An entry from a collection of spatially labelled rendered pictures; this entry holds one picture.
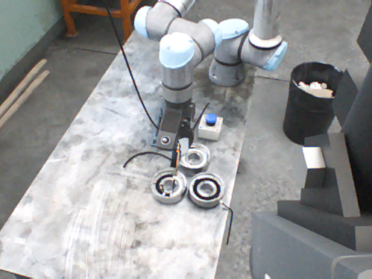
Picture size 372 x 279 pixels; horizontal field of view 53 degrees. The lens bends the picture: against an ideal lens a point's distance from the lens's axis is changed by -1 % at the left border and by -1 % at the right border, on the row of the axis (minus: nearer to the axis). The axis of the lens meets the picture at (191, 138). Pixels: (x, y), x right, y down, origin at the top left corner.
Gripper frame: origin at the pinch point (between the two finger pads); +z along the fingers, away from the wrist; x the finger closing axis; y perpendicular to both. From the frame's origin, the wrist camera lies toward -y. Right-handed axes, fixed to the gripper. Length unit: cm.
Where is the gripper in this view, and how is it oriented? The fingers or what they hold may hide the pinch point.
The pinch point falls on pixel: (177, 154)
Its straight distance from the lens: 104.8
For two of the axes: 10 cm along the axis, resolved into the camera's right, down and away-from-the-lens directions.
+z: -0.1, 6.8, 7.3
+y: 2.2, -7.1, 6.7
